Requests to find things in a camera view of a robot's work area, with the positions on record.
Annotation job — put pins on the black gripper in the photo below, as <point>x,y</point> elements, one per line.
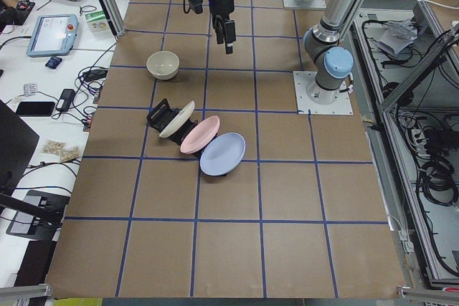
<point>221,5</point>

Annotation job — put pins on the blue plate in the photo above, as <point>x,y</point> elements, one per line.
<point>223,154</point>

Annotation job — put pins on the pink plate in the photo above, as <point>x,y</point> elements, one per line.
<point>201,135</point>

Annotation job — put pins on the cream white plate in rack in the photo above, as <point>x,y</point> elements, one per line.
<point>183,115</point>

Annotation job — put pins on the cream white bowl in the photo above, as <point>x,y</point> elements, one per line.
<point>163,65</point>

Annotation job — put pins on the green white box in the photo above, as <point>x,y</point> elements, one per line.
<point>96,21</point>

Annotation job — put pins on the near teach pendant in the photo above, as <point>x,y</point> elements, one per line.
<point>53,35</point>

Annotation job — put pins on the black power adapter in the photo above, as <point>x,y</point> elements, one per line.
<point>65,101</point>

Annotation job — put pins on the snack bags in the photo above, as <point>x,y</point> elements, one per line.
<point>65,154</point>

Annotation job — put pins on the black smartphone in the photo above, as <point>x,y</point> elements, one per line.
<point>35,108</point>

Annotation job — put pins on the black monitor stand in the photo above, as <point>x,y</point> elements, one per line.
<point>39,214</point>

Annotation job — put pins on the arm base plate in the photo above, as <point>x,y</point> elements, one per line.
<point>312,5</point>
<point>312,100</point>

